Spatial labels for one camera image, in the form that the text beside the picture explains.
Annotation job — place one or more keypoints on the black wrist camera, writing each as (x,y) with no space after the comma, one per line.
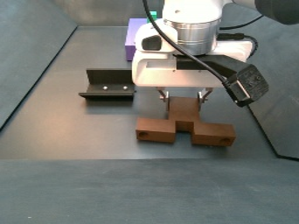
(247,86)

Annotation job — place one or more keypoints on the purple base block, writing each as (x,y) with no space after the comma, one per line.
(132,27)

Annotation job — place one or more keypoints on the brown T-shaped block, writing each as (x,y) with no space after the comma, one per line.
(184,119)

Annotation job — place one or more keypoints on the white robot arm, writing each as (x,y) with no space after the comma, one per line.
(182,51)

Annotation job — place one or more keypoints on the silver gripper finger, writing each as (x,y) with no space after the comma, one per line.
(164,96)
(203,95)

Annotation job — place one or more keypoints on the green U-shaped block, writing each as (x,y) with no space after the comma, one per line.
(154,14)

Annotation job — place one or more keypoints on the black angle bracket fixture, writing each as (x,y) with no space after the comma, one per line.
(110,84)

